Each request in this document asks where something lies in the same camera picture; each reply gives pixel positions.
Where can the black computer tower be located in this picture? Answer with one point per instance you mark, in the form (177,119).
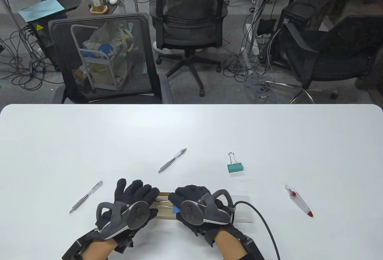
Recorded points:
(299,17)

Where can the person's right hand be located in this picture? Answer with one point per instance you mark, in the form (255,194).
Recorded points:
(191,191)

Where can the person's left hand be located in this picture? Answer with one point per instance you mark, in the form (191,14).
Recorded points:
(134,189)

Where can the black chrome-base office chair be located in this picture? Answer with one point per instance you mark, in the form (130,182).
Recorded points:
(329,56)

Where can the person's right forearm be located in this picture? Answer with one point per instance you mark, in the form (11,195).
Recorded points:
(230,245)

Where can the blue binder clip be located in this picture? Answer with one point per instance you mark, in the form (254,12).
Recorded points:
(176,209)

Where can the clear grey pen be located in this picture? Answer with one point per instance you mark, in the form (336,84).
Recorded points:
(86,197)

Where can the teal folder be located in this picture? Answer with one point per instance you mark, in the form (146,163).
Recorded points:
(42,10)

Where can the clear red-tipped pen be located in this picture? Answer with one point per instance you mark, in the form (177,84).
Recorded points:
(299,201)

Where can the black swivel office chair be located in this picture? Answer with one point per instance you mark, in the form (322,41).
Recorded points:
(191,11)

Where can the teal binder clip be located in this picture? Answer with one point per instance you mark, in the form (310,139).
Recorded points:
(236,168)

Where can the brown cardboard drawer box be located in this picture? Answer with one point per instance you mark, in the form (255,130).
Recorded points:
(164,215)

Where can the grey hand tracker controller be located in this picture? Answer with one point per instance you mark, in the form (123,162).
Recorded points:
(136,215)
(191,212)

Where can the person's left forearm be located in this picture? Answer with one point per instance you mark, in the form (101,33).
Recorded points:
(98,249)

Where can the grey pen with clip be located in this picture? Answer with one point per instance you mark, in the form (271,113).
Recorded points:
(172,160)

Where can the glass cup with drink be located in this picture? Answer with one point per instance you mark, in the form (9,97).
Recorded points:
(97,2)

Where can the black square mesh chair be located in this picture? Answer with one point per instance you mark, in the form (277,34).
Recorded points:
(143,47)

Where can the dark brown side table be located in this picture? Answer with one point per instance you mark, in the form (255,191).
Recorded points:
(80,11)

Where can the black cabinet with yellow label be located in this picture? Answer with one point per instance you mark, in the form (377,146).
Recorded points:
(45,41)

